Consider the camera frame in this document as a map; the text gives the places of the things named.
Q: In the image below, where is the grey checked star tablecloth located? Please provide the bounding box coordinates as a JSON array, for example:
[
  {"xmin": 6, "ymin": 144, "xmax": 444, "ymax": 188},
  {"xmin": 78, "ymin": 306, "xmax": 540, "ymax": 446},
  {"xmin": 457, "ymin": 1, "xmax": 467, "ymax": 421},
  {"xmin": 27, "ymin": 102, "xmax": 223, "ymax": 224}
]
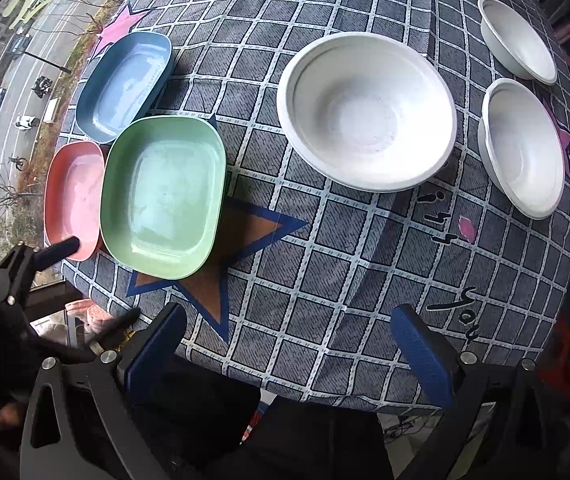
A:
[{"xmin": 61, "ymin": 0, "xmax": 570, "ymax": 412}]

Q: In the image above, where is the blue square plate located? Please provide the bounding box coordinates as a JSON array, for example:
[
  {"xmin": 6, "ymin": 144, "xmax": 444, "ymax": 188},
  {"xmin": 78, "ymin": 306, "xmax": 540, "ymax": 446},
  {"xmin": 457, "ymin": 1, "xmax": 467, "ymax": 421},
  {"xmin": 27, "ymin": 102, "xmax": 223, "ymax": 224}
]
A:
[{"xmin": 76, "ymin": 30, "xmax": 173, "ymax": 144}]

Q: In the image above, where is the green square plate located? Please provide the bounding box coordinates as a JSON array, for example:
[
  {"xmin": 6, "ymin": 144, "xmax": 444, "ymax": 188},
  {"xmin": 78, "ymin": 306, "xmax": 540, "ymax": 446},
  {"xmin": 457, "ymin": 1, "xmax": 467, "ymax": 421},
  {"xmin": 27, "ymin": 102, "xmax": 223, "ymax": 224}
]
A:
[{"xmin": 99, "ymin": 115, "xmax": 226, "ymax": 281}]

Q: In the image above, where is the large white bowl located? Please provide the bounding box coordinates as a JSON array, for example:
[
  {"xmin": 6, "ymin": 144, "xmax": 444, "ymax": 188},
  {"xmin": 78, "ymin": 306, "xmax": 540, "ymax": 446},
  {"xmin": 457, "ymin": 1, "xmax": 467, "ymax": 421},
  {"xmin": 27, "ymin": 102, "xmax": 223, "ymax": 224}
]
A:
[{"xmin": 276, "ymin": 32, "xmax": 457, "ymax": 193}]

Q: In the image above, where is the pink square plate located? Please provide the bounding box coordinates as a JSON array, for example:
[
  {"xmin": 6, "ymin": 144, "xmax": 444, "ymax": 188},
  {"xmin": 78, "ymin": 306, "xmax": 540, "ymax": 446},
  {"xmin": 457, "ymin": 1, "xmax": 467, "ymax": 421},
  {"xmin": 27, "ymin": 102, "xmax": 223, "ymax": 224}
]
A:
[{"xmin": 43, "ymin": 141, "xmax": 105, "ymax": 262}]

